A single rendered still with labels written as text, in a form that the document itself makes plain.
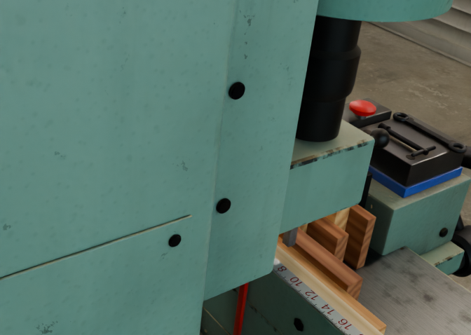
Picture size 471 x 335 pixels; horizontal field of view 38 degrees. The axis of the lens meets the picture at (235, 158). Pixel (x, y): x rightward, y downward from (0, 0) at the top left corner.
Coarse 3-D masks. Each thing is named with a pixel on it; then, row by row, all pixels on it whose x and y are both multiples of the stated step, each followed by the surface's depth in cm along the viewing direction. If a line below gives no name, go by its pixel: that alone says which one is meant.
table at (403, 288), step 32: (384, 256) 73; (416, 256) 74; (448, 256) 79; (384, 288) 68; (416, 288) 69; (448, 288) 69; (224, 320) 69; (256, 320) 64; (384, 320) 64; (416, 320) 65; (448, 320) 65
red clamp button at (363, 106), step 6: (354, 102) 76; (360, 102) 76; (366, 102) 77; (354, 108) 76; (360, 108) 75; (366, 108) 75; (372, 108) 76; (360, 114) 75; (366, 114) 75; (372, 114) 76
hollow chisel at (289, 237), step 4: (296, 228) 64; (288, 232) 64; (292, 232) 64; (296, 232) 64; (284, 236) 64; (288, 236) 64; (292, 236) 64; (284, 240) 65; (288, 240) 64; (292, 240) 64; (288, 244) 64; (292, 244) 65
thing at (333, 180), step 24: (312, 144) 57; (336, 144) 58; (360, 144) 58; (312, 168) 56; (336, 168) 58; (360, 168) 60; (288, 192) 55; (312, 192) 57; (336, 192) 59; (360, 192) 62; (288, 216) 57; (312, 216) 59
